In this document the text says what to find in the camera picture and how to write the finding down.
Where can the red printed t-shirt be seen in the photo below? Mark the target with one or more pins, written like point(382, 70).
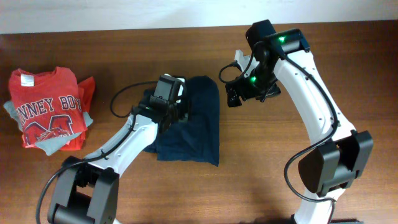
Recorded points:
point(35, 98)

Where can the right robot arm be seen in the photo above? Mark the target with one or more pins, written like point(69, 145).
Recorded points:
point(338, 153)

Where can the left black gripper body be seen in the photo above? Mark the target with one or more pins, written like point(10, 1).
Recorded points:
point(180, 108)

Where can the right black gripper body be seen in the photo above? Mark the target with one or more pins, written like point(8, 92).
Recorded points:
point(260, 84)

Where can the grey folded t-shirt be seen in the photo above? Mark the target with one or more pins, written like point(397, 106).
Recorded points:
point(58, 136)

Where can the navy blue shorts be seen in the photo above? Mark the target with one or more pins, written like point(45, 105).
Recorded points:
point(198, 139)

